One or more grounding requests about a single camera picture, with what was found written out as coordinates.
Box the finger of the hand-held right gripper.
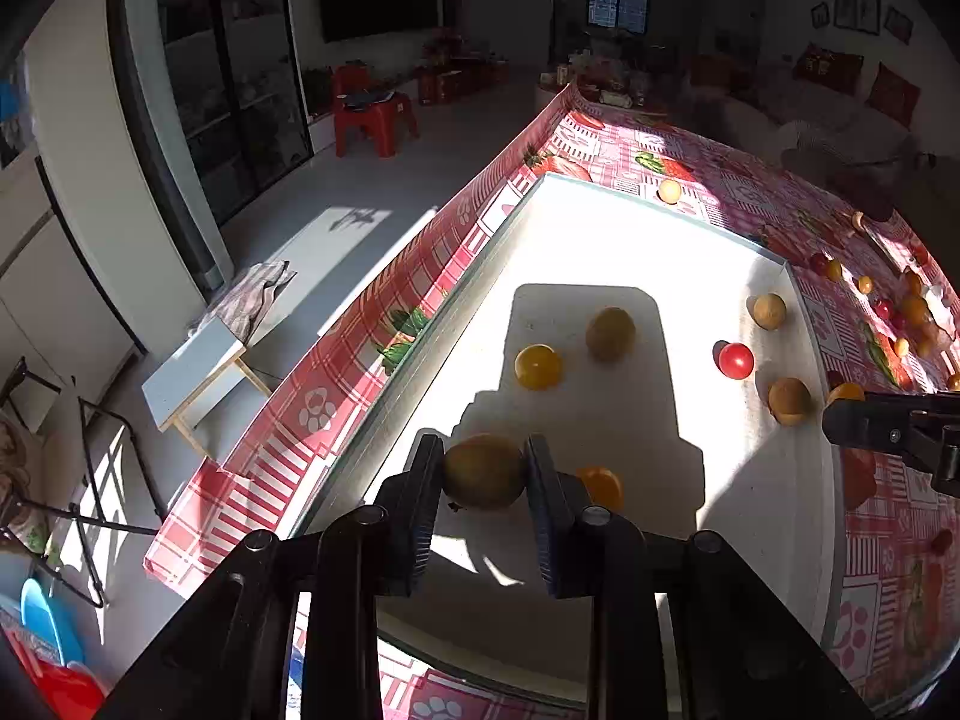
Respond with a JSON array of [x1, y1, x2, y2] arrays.
[[822, 390, 960, 500]]

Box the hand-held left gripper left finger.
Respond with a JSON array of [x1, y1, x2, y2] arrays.
[[97, 431, 449, 720]]

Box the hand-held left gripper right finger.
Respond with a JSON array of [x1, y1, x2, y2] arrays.
[[523, 433, 875, 720]]

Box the large yellow-green round fruit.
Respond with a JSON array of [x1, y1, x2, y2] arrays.
[[442, 433, 527, 511]]

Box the orange-yellow cherry tomato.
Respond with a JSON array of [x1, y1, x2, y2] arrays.
[[576, 466, 625, 512]]

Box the white rectangular tray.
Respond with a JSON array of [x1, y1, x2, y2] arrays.
[[289, 171, 845, 695]]

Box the pink strawberry print tablecloth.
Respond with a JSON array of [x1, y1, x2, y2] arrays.
[[142, 82, 960, 720]]

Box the small white folding table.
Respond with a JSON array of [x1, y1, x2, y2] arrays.
[[141, 319, 275, 458]]

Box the crumpled grey cloth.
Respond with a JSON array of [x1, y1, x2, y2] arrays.
[[191, 260, 297, 342]]

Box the light grey sofa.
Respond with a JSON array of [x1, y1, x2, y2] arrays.
[[697, 52, 931, 181]]

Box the red patterned cushion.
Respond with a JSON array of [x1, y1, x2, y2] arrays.
[[866, 64, 922, 128]]

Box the dark red printed cushion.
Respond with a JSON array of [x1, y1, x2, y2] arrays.
[[793, 45, 865, 95]]

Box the blue plastic basin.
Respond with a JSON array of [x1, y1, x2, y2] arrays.
[[19, 577, 87, 672]]

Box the red plastic chair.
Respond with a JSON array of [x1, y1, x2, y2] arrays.
[[330, 64, 421, 160]]

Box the red plastic stool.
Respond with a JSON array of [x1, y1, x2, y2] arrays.
[[0, 626, 106, 720]]

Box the large framed picture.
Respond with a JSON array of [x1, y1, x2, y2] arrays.
[[834, 0, 880, 36]]

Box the cluttered coffee table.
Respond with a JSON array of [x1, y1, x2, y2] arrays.
[[534, 52, 676, 117]]

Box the red gift boxes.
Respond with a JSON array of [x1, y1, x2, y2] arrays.
[[416, 60, 511, 106]]

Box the glass door cabinet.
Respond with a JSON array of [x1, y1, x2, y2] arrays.
[[154, 0, 316, 226]]

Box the window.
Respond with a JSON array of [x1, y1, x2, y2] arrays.
[[585, 0, 650, 35]]

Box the black metal chair frame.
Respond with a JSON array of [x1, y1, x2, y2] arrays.
[[0, 356, 170, 608]]

